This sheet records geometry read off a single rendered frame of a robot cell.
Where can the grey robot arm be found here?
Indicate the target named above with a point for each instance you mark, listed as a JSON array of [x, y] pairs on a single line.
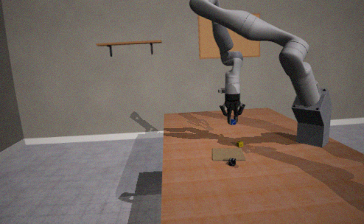
[[253, 28]]

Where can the black die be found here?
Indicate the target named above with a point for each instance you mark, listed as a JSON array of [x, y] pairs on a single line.
[[232, 162]]

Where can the tan flat mat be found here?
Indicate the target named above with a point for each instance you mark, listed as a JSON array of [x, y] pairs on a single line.
[[224, 154]]

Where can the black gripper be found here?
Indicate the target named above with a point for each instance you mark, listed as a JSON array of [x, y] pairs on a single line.
[[232, 106]]

